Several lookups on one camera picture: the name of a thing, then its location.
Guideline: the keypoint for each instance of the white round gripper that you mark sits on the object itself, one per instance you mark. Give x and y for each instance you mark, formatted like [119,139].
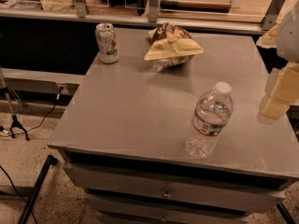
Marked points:
[290,37]

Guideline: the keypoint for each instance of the grey metal bracket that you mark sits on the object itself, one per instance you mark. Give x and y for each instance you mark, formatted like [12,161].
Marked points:
[153,10]
[271,15]
[81,8]

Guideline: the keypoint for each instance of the black metal leg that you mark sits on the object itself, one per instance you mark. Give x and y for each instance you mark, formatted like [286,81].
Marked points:
[29,204]

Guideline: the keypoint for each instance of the white soda can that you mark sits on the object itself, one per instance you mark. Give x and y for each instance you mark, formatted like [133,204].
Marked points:
[107,42]

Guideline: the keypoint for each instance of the clear plastic water bottle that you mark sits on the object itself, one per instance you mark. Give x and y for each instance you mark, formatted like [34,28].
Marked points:
[212,112]

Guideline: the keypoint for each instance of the grey metal bracket middle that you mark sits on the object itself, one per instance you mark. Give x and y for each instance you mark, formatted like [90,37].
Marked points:
[153,10]

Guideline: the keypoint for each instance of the grey metal bracket left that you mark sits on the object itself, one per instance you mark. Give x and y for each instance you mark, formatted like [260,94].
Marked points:
[81,8]

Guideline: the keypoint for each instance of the brown chip bag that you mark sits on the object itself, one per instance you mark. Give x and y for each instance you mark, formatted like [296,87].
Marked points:
[171,45]

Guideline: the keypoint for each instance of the grey drawer cabinet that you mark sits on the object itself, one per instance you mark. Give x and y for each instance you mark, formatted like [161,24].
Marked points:
[123,138]

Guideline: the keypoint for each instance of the grey metal bracket right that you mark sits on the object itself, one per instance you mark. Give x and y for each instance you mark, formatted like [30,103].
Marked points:
[271,15]

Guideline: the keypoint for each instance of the black tripod stand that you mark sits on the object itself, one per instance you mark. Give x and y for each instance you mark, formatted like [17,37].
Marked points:
[15,123]

